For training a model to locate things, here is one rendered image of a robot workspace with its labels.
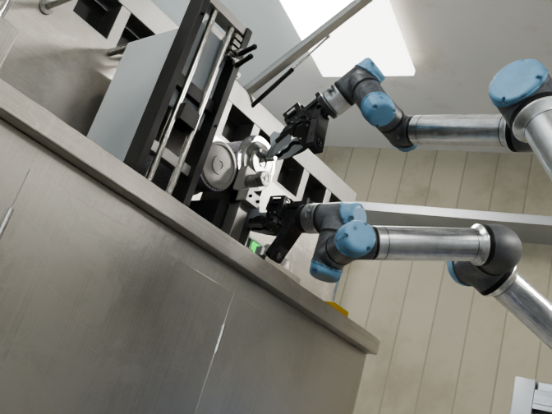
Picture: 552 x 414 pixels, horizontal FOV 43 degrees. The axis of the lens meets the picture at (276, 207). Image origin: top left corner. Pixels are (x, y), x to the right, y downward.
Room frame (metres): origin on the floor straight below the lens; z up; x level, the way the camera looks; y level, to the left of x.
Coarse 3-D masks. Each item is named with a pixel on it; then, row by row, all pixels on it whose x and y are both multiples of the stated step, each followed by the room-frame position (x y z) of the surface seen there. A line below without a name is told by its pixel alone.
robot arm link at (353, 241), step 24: (336, 240) 1.38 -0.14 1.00; (360, 240) 1.34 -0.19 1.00; (384, 240) 1.37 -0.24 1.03; (408, 240) 1.38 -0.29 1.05; (432, 240) 1.39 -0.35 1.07; (456, 240) 1.40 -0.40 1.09; (480, 240) 1.41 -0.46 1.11; (504, 240) 1.41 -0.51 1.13; (480, 264) 1.45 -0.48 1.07; (504, 264) 1.46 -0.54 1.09
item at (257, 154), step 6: (252, 150) 1.64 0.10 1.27; (258, 150) 1.63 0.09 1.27; (264, 150) 1.65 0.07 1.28; (252, 156) 1.63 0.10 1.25; (258, 156) 1.64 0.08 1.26; (264, 156) 1.65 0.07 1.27; (252, 162) 1.63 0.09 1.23; (258, 162) 1.64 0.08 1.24; (264, 162) 1.66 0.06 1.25; (270, 162) 1.67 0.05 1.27; (252, 168) 1.64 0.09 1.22; (258, 168) 1.65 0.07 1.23; (264, 168) 1.66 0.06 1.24; (270, 168) 1.68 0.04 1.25
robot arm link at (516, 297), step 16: (448, 272) 1.64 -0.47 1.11; (464, 272) 1.58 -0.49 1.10; (480, 272) 1.54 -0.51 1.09; (512, 272) 1.55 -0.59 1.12; (480, 288) 1.60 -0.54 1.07; (496, 288) 1.57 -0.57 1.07; (512, 288) 1.57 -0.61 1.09; (528, 288) 1.58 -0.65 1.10; (512, 304) 1.60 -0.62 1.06; (528, 304) 1.58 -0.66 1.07; (544, 304) 1.58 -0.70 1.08; (528, 320) 1.61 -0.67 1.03; (544, 320) 1.59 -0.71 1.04; (544, 336) 1.62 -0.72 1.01
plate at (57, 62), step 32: (32, 0) 1.47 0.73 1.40; (32, 32) 1.50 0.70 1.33; (64, 32) 1.55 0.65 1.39; (32, 64) 1.52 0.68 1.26; (64, 64) 1.58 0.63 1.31; (96, 64) 1.63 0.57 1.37; (32, 96) 1.55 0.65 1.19; (64, 96) 1.60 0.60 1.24; (96, 96) 1.66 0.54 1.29; (288, 256) 2.32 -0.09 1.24; (320, 288) 2.48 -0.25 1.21
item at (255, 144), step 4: (252, 144) 1.63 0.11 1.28; (256, 144) 1.64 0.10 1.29; (260, 144) 1.65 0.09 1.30; (248, 148) 1.63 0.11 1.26; (252, 148) 1.64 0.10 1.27; (256, 148) 1.65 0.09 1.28; (260, 148) 1.66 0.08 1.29; (264, 148) 1.67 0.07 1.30; (268, 148) 1.68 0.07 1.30; (244, 152) 1.62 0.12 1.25; (248, 152) 1.63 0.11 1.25; (244, 156) 1.62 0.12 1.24; (248, 156) 1.63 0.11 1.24; (244, 160) 1.63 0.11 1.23; (248, 160) 1.64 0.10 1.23; (244, 164) 1.63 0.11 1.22; (248, 164) 1.64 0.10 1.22; (272, 164) 1.70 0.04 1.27; (272, 168) 1.70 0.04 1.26; (236, 172) 1.66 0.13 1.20; (236, 176) 1.67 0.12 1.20; (232, 184) 1.72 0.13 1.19
